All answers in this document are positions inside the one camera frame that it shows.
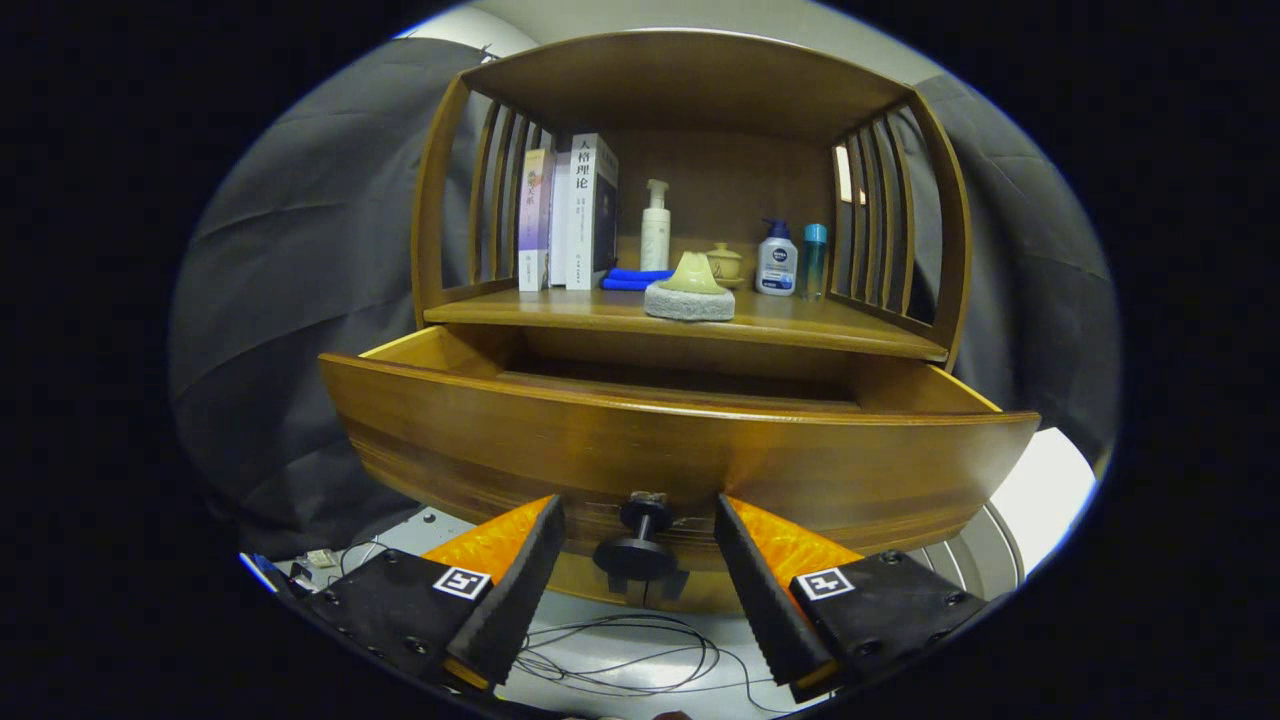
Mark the yellow lidded tea cup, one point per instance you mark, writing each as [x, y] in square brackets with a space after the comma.
[725, 265]

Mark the black drawer knob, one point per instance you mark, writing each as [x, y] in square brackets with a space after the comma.
[640, 555]

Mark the grey ribbed panel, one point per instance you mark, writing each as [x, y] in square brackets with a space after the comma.
[985, 550]

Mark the wooden cabinet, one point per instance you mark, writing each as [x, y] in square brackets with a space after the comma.
[700, 80]

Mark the purple book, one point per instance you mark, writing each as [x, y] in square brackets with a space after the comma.
[533, 220]

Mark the white blue-capped pump bottle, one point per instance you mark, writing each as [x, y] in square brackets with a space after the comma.
[776, 265]

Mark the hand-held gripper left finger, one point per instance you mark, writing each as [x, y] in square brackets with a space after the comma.
[520, 590]

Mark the small blue object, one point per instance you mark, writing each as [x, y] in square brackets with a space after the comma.
[258, 572]

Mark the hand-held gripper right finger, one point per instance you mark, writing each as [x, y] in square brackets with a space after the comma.
[760, 590]

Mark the small white box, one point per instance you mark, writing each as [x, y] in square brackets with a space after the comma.
[320, 557]

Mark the blue folded cloth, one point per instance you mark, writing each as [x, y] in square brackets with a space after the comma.
[630, 277]

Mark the thick white book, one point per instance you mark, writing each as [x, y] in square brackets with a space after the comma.
[582, 210]

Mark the wooden drawer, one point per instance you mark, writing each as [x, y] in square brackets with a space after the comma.
[480, 440]

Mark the thin white book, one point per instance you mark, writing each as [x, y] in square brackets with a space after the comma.
[559, 230]

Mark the green brush with grey pad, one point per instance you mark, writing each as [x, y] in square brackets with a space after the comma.
[690, 300]

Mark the wooden countertop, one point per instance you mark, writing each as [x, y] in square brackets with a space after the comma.
[800, 320]

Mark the white board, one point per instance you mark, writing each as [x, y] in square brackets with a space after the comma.
[1050, 490]

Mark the teal bottle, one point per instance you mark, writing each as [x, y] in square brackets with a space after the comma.
[815, 262]

